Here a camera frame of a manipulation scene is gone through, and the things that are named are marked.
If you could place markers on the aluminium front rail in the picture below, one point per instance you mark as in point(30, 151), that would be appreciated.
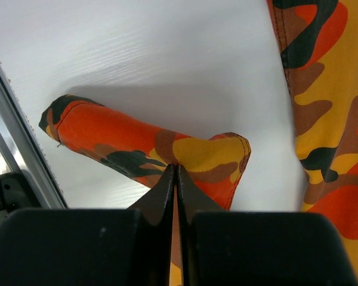
point(20, 150)

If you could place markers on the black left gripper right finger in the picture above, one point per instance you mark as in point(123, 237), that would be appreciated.
point(203, 236)

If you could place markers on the orange camouflage trousers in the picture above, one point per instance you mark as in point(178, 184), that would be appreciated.
point(318, 42)

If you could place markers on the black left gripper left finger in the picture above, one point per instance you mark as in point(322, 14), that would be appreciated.
point(151, 254)

